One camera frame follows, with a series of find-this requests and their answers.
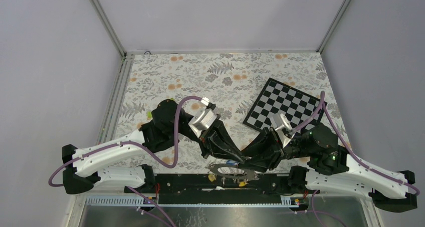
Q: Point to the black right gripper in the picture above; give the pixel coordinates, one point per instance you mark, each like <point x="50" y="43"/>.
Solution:
<point x="262" y="157"/>

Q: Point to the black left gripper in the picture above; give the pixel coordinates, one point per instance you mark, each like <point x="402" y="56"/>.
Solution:
<point x="214" y="141"/>

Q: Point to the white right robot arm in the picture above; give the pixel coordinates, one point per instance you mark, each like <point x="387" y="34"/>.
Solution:
<point x="330" y="167"/>

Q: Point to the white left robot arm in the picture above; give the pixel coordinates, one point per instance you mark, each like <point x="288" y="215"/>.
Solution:
<point x="84" y="169"/>

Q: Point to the black white chessboard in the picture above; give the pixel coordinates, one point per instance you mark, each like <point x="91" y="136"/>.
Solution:
<point x="279" y="98"/>

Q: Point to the black front rail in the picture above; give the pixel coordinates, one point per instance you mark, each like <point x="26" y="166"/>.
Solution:
<point x="264" y="183"/>

